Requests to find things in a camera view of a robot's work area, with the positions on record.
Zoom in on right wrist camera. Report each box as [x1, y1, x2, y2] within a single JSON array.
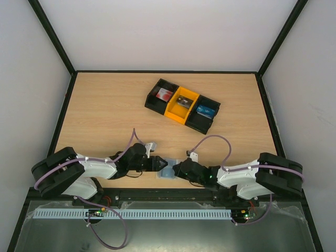
[[186, 151, 198, 162]]

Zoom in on red white card in bin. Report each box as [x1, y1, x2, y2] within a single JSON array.
[[156, 88, 173, 102]]

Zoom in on dark card in bin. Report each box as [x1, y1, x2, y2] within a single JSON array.
[[177, 96, 193, 109]]

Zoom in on grey slotted cable duct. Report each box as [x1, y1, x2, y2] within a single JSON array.
[[31, 208, 232, 220]]

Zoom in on blue card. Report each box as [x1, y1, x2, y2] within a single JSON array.
[[160, 159, 177, 179], [196, 104, 215, 119]]

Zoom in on black aluminium frame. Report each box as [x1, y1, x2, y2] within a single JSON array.
[[0, 0, 336, 252]]

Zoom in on beige card holder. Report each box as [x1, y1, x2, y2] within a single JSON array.
[[156, 158, 182, 180]]

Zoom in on blue card in bin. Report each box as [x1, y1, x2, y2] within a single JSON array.
[[196, 104, 215, 119]]

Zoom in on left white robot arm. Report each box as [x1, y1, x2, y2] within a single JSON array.
[[31, 143, 168, 200]]

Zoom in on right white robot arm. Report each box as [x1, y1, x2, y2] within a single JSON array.
[[173, 152, 304, 206]]

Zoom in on yellow bin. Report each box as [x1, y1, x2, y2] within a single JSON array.
[[164, 87, 200, 125]]

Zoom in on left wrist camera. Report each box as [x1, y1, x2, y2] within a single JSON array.
[[145, 142, 157, 158]]

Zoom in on black bin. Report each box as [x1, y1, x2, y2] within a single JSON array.
[[144, 78, 179, 115], [185, 95, 221, 135]]

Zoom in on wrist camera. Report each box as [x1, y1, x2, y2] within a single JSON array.
[[186, 151, 198, 162], [145, 142, 157, 158]]

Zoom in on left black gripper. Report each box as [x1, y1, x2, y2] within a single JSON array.
[[129, 156, 168, 172]]

